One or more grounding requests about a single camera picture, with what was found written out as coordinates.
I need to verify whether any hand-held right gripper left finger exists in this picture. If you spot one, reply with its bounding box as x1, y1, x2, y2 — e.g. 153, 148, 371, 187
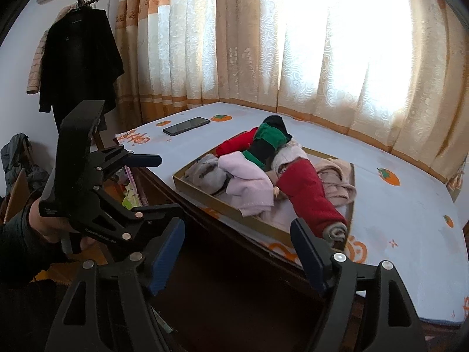
44, 217, 187, 352

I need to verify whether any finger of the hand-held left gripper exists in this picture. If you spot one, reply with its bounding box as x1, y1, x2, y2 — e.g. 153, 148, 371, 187
71, 185, 186, 252
93, 146, 162, 177

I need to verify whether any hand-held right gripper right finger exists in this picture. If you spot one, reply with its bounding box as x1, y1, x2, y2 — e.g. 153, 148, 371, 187
289, 218, 427, 352

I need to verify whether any white underwear dark stripe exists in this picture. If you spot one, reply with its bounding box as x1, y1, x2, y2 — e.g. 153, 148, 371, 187
185, 153, 230, 196

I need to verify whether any red underwear grey waistband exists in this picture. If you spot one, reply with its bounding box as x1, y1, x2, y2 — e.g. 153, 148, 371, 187
276, 157, 349, 244

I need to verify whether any cardboard tray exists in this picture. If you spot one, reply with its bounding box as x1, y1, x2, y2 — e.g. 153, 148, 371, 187
172, 130, 355, 248

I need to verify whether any plain white underwear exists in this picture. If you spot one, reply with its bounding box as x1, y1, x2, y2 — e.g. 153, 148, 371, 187
314, 158, 357, 207

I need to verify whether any dark red underwear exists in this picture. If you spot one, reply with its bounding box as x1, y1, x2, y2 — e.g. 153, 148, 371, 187
215, 128, 259, 157

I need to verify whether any pale pink underwear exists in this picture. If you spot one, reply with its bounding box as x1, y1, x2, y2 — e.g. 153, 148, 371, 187
219, 152, 275, 218

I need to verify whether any green black underwear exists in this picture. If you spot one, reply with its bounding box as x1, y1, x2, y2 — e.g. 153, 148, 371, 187
244, 115, 293, 171

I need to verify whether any person's left forearm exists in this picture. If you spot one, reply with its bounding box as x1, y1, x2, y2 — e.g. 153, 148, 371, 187
0, 202, 79, 294

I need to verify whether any person's left hand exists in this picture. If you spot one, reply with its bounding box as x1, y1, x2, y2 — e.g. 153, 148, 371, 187
28, 198, 98, 253

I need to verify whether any pink printed cloth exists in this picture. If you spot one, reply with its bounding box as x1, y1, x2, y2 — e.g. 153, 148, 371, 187
121, 165, 149, 208

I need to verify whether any black smartphone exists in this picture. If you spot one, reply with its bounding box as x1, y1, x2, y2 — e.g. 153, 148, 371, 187
163, 116, 210, 137

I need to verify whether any grey jacket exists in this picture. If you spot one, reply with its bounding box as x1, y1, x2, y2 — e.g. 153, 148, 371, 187
0, 133, 50, 200

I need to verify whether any dark wooden desk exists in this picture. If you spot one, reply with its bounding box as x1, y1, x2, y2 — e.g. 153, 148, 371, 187
121, 163, 469, 352

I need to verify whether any beige striped garment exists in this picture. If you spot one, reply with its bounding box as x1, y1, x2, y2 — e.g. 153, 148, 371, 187
26, 5, 74, 96

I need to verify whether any black coat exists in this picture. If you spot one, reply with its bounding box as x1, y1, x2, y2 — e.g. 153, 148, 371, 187
38, 7, 125, 133

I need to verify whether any orange cream curtain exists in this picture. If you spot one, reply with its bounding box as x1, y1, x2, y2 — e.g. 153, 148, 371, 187
110, 0, 469, 202

